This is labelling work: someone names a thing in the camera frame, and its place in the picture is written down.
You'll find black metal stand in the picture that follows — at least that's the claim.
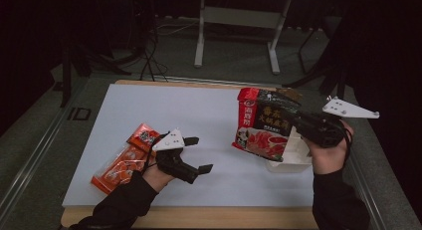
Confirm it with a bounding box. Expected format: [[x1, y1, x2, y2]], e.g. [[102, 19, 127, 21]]
[[282, 10, 349, 102], [59, 40, 132, 109]]

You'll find orange clear snack packet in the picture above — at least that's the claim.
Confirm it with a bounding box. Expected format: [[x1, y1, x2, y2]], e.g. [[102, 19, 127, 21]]
[[91, 122, 162, 195]]

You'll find white table mat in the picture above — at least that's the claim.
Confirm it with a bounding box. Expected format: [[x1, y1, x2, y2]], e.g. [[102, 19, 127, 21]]
[[62, 84, 317, 208]]

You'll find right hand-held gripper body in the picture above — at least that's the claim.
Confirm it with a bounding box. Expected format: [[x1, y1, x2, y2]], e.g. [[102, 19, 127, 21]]
[[292, 96, 380, 148]]

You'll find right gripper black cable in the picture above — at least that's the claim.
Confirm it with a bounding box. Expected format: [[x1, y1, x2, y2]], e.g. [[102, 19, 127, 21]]
[[340, 121, 353, 165]]

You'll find white lunch box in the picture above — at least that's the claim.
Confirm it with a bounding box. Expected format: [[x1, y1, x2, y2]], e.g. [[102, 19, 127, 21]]
[[265, 124, 315, 174]]

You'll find white floor cable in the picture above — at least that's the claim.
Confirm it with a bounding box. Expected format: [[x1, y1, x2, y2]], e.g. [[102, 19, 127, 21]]
[[154, 21, 201, 36]]

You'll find person's left hand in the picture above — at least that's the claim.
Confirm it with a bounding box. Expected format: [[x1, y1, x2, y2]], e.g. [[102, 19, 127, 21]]
[[141, 163, 177, 193]]

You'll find metal floor rail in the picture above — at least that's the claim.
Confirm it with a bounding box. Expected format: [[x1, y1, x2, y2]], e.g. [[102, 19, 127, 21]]
[[0, 80, 91, 218], [344, 149, 387, 230], [153, 76, 268, 88]]

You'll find red and black sauce packet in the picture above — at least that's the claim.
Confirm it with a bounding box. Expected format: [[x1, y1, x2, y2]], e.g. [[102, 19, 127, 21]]
[[231, 87, 304, 162]]

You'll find person's right hand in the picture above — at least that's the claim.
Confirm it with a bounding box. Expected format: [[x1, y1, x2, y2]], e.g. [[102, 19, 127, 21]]
[[303, 119, 355, 175]]

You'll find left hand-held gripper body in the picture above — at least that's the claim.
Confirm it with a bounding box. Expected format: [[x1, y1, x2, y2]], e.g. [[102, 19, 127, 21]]
[[151, 127, 201, 185]]

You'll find white desk frame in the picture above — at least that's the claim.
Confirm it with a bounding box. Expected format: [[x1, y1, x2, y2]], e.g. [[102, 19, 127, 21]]
[[193, 0, 293, 75]]

